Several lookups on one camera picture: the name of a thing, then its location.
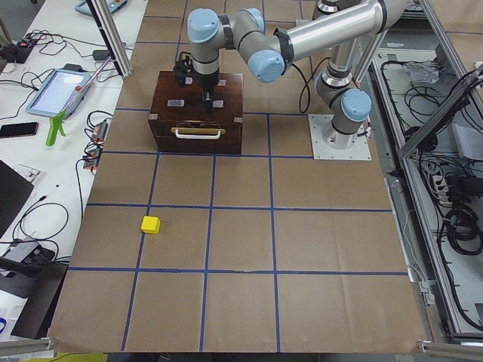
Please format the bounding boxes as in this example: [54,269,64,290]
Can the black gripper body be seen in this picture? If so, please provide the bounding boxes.
[193,62,220,92]

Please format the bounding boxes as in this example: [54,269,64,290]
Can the wooden drawer with white handle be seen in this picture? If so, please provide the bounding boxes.
[149,120,242,155]

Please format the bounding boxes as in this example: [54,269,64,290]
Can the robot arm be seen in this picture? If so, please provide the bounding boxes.
[187,1,407,149]

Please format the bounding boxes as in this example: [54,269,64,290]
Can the dark wooden drawer box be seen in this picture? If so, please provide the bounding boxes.
[147,70,245,155]

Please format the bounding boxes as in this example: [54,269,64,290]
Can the yellow cube block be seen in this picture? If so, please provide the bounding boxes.
[140,216,162,235]

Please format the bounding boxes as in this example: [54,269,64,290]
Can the black power adapter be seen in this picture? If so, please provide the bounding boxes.
[91,50,110,62]

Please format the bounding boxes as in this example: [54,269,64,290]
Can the blue teach pendant tablet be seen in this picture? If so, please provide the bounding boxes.
[26,69,91,117]

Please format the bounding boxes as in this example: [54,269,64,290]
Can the black smartphone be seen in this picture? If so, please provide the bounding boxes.
[0,122,39,139]

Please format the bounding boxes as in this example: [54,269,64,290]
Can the black laptop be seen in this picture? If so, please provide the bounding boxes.
[0,161,34,236]

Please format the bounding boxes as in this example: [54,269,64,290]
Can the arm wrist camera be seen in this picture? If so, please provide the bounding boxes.
[173,51,193,87]

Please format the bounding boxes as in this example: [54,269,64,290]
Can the aluminium frame post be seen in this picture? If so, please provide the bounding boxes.
[87,0,133,78]

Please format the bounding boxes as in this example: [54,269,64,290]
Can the green handled reacher grabber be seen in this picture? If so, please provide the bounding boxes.
[45,56,112,146]

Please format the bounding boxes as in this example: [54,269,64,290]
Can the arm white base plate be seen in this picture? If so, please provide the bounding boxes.
[308,114,371,161]

